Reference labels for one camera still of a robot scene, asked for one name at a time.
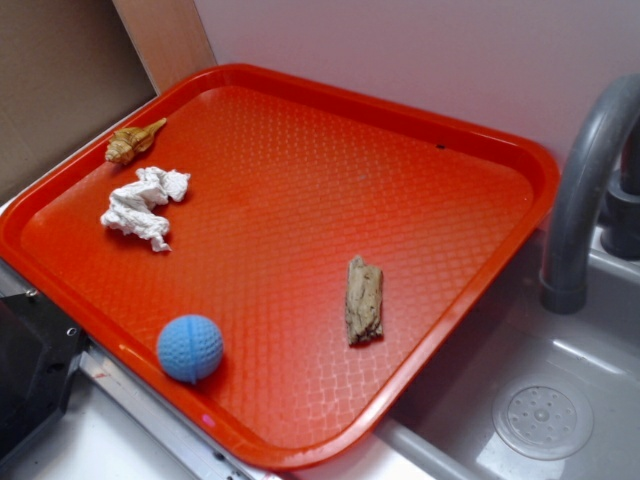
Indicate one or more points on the brown wood chip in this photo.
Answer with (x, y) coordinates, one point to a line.
(363, 302)

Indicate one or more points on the red plastic tray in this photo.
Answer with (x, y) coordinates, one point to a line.
(290, 180)

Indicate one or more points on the blue dimpled ball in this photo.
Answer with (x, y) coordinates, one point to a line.
(190, 348)

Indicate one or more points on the crumpled white tissue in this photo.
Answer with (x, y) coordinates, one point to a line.
(131, 207)

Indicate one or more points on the tan spiral seashell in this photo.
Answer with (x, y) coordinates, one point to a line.
(127, 143)

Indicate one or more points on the grey plastic sink basin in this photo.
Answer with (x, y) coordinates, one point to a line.
(443, 422)

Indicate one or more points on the grey curved faucet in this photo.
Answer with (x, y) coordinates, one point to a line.
(608, 140)

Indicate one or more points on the light wooden board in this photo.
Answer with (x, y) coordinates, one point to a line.
(169, 38)

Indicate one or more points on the round sink drain strainer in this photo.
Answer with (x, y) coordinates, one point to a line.
(542, 421)

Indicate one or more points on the dark grey faucet knob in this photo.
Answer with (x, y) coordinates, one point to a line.
(620, 213)

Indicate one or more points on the brown cardboard panel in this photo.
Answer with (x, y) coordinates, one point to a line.
(68, 72)

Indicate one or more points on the black mounting bracket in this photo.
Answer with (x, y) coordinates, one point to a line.
(40, 352)

